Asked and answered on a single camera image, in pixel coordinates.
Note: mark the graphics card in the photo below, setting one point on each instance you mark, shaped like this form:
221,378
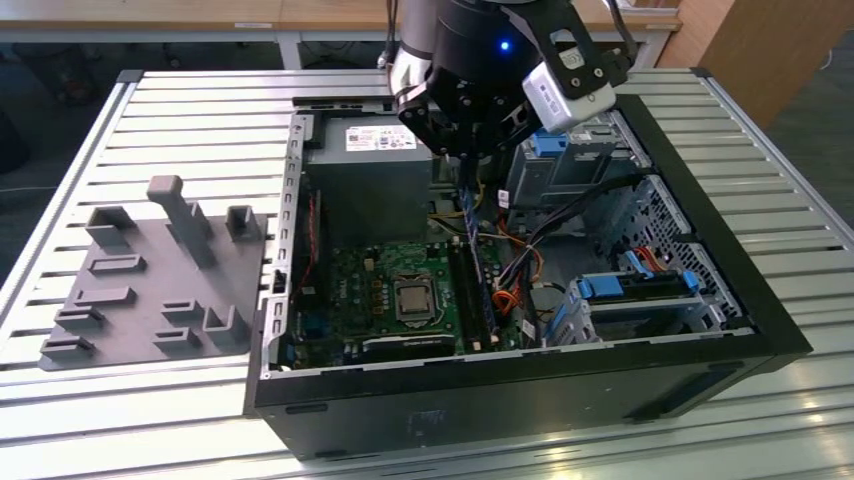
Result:
407,345

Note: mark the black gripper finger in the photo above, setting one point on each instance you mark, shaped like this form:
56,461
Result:
514,141
421,117

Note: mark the wooden desk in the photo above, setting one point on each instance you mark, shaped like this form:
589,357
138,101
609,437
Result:
201,15

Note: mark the wooden cabinet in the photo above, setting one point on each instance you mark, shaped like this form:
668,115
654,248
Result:
768,50

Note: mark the green motherboard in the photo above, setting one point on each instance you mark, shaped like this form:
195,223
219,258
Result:
354,262

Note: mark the grey power supply unit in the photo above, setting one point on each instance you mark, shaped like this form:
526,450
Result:
367,200

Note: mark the silver CPU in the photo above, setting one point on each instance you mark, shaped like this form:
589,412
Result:
415,300

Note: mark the perforated metal drive cage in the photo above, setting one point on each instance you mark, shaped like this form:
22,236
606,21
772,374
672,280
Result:
668,210

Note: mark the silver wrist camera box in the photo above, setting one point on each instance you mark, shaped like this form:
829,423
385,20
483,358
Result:
568,102

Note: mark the black RAM slot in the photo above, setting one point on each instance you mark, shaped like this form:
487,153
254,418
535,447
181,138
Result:
465,290

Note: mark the grey parts rack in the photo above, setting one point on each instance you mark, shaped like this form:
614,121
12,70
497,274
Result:
134,320

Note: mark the black PC case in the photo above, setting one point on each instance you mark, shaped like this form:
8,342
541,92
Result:
467,410

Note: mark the black camera bracket plate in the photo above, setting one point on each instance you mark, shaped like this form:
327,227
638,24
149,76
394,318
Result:
554,20

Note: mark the hard disk in blue carrier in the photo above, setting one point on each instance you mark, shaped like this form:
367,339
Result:
604,290
550,145

